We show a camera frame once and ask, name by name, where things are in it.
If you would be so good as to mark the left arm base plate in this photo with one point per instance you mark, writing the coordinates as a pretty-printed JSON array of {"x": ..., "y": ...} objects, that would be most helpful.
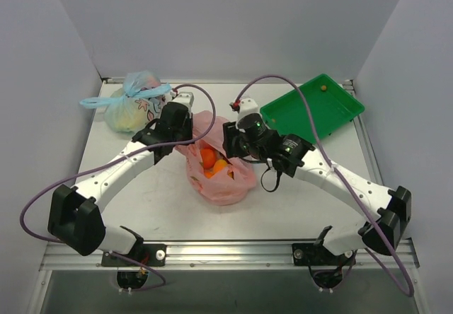
[{"x": 150, "y": 254}]

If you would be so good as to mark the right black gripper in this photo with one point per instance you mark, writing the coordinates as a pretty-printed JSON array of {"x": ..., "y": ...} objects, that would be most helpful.
[{"x": 230, "y": 141}]

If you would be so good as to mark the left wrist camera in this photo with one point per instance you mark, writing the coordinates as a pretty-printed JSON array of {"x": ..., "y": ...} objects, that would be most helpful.
[{"x": 185, "y": 98}]

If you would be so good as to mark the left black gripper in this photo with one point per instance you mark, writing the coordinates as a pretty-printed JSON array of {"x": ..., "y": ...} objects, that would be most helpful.
[{"x": 182, "y": 130}]

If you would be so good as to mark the blue tied plastic bag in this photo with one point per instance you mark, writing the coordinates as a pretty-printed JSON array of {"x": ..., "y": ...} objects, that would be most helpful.
[{"x": 138, "y": 102}]

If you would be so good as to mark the pink plastic bag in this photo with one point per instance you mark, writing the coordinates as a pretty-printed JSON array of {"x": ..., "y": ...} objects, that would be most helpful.
[{"x": 219, "y": 190}]

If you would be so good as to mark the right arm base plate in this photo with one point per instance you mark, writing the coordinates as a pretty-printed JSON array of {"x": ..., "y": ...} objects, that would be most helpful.
[{"x": 310, "y": 255}]

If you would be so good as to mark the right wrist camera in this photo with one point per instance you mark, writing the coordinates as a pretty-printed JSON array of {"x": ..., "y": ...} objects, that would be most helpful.
[{"x": 244, "y": 107}]

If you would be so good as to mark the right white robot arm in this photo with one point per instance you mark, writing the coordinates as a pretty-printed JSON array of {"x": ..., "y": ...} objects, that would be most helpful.
[{"x": 386, "y": 212}]

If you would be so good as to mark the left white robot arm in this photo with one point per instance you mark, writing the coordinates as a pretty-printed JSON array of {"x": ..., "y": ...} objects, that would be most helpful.
[{"x": 76, "y": 212}]

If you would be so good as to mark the green plastic tray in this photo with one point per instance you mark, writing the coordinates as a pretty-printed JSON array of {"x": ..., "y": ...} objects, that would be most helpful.
[{"x": 329, "y": 110}]

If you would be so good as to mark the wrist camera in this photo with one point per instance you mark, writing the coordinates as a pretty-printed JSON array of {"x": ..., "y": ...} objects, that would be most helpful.
[
  {"x": 244, "y": 107},
  {"x": 185, "y": 98}
]

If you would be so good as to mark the yellow orange mango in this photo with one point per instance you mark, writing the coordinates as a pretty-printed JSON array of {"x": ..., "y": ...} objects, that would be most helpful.
[{"x": 209, "y": 174}]

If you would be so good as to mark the aluminium front rail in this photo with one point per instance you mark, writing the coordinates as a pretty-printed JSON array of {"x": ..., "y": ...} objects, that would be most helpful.
[{"x": 183, "y": 255}]

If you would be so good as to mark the orange tangerine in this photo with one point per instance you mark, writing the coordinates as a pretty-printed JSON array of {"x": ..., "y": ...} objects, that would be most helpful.
[
  {"x": 219, "y": 166},
  {"x": 208, "y": 157}
]

